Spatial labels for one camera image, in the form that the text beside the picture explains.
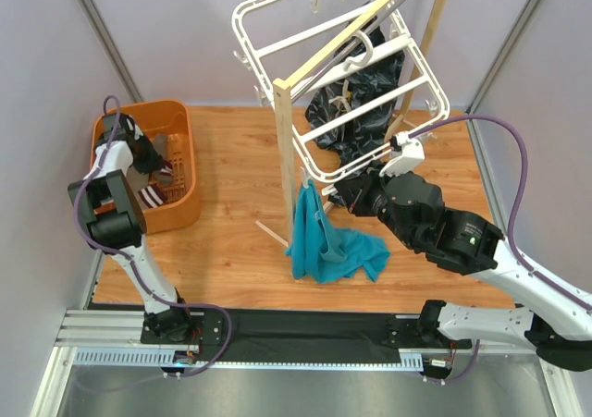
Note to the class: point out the wooden drying rack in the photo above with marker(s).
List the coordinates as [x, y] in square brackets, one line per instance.
[363, 54]

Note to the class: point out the orange laundry basket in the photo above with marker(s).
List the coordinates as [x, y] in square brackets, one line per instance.
[183, 205]

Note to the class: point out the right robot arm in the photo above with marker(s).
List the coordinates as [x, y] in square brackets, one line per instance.
[558, 330]

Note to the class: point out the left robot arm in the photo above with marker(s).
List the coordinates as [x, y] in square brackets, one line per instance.
[108, 215]

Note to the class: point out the black base cloth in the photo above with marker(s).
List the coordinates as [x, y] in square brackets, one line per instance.
[305, 333]

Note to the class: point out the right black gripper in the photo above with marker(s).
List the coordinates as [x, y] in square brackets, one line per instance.
[351, 192]

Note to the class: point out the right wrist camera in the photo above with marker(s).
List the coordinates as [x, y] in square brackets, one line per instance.
[407, 154]

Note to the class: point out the teal cloth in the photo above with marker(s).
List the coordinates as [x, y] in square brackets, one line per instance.
[325, 253]

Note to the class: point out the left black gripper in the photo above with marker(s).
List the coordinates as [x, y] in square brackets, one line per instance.
[151, 159]

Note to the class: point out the grey maroon striped sock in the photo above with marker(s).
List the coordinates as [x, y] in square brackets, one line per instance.
[148, 194]

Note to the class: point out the white clip hanger frame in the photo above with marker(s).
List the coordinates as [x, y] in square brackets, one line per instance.
[388, 39]

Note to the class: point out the dark patterned shorts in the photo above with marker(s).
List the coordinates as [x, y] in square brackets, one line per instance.
[366, 131]

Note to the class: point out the slotted cable duct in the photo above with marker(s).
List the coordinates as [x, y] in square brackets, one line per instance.
[170, 358]

